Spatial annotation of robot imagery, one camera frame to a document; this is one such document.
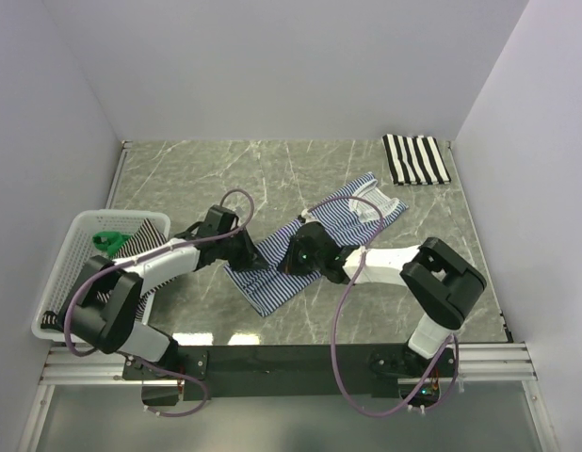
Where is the green garment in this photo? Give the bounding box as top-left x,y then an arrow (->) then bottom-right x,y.
92,231 -> 130,257

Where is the folded black white tank top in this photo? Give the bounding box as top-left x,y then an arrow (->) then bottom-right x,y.
382,134 -> 452,186

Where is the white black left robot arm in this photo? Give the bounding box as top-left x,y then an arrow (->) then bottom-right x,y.
57,205 -> 268,379

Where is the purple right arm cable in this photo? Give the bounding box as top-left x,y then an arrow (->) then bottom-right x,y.
302,195 -> 461,418

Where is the white plastic laundry basket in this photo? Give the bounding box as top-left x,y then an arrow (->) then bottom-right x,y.
31,209 -> 170,342

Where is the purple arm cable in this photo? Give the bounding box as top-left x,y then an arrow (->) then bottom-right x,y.
62,188 -> 256,419
302,195 -> 461,418

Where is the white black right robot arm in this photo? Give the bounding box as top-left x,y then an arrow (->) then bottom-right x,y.
277,221 -> 487,376

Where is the blue white striped tank top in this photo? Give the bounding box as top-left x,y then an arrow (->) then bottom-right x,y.
224,172 -> 408,317

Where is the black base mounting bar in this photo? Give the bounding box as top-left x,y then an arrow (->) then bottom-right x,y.
121,343 -> 461,407

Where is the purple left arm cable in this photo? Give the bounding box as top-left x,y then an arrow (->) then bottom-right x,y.
62,188 -> 256,419

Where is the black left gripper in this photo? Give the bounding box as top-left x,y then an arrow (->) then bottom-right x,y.
217,226 -> 268,272

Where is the dark striped tank top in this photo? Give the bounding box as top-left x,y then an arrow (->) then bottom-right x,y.
40,219 -> 176,332

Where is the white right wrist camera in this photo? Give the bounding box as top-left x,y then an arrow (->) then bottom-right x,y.
298,210 -> 316,224

